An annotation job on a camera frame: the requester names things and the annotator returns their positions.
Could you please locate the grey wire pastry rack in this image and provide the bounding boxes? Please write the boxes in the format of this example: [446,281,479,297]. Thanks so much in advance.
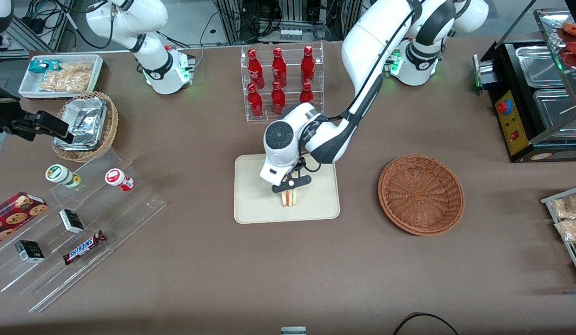
[541,185,576,284]

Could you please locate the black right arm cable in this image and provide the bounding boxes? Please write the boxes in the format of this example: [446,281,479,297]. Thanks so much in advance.
[60,0,115,50]

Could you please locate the beige plastic tray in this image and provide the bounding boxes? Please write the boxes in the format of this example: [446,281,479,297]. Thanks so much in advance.
[234,154,340,224]

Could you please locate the right gripper black block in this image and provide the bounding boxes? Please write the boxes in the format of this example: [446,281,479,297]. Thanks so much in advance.
[0,83,24,135]

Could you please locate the light tan wicker basket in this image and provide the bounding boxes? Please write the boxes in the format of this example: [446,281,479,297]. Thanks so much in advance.
[52,91,119,163]

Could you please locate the red lid white cup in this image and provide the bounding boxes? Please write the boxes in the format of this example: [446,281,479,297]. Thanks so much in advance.
[105,168,134,192]

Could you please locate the white rectangular snack bin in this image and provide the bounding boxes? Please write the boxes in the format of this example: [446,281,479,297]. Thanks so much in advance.
[18,54,105,101]

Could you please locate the black hot food display case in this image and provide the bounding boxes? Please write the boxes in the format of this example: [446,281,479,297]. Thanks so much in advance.
[472,7,576,163]

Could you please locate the silver foil container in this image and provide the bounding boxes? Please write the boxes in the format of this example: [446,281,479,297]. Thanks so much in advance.
[54,97,108,150]

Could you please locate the black right wrist camera assembly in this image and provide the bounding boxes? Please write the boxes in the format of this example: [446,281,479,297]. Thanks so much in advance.
[10,111,75,144]

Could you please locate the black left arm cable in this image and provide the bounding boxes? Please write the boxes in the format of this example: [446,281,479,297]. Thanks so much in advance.
[295,9,416,175]

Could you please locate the left gripper black bar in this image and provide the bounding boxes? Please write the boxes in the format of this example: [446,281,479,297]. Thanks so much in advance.
[271,175,312,198]

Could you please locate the clear acrylic step shelf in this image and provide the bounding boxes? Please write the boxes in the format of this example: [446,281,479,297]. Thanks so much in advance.
[0,148,167,313]

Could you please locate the steel food pan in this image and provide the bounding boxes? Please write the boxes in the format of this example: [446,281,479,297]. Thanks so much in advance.
[516,46,566,89]
[533,89,576,138]

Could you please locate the snickers chocolate bar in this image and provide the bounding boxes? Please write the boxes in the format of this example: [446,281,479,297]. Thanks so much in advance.
[63,230,107,266]

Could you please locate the clear acrylic bottle rack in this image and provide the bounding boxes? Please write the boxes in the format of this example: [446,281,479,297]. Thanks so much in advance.
[240,42,324,122]

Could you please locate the small black carton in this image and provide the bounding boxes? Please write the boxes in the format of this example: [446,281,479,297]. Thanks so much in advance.
[14,240,46,263]
[59,209,85,234]

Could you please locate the clear bag of crackers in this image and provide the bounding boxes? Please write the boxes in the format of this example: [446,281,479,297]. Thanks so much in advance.
[39,63,94,93]

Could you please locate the green lid white cup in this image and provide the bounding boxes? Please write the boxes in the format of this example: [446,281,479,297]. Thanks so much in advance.
[45,164,82,189]

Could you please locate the red cookie box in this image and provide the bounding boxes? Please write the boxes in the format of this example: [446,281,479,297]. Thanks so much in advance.
[0,192,48,247]

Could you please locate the teal snack packet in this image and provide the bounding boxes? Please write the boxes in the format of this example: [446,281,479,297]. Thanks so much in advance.
[28,60,60,74]

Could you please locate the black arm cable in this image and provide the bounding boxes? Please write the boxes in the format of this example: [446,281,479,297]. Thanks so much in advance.
[60,0,115,50]
[295,9,416,175]

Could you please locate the bagged pastry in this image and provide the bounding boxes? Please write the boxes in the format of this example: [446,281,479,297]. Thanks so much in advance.
[554,219,576,242]
[550,193,576,220]

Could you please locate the brown round wicker basket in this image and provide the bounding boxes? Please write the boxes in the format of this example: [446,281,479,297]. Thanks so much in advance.
[378,154,465,236]

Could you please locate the red sausage on skewer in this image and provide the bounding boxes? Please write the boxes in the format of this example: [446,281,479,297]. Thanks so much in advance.
[563,41,576,71]

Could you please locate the black cable loop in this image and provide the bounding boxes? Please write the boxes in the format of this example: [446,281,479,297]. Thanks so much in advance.
[393,313,460,335]

